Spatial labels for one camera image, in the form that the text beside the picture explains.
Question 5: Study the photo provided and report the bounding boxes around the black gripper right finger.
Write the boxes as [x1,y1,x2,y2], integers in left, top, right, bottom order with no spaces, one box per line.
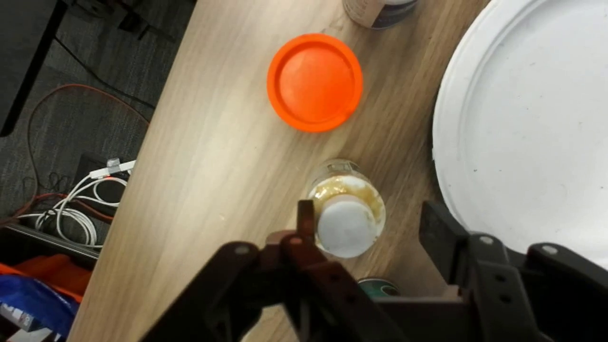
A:
[418,199,608,342]

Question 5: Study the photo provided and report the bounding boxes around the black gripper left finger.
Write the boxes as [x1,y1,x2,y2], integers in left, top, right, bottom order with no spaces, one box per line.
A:
[141,197,407,342]

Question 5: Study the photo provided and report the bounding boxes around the small yellow-label vitamin bottle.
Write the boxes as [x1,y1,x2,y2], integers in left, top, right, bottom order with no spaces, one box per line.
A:
[304,157,388,262]

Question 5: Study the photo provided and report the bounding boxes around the yellow tub orange lid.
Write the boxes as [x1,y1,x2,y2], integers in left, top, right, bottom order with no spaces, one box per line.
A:
[266,32,365,134]

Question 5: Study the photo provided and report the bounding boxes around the white round plate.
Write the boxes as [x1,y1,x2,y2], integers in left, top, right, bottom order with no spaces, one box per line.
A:
[431,0,608,271]

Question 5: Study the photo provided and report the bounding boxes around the orange cloth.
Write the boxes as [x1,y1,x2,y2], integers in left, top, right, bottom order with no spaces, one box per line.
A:
[0,252,93,300]

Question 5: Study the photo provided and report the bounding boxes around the blue plastic bag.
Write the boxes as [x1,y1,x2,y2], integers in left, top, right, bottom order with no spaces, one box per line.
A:
[0,271,82,342]

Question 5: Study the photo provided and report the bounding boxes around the white floor cable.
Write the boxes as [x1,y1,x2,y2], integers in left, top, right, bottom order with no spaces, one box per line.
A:
[17,157,139,250]

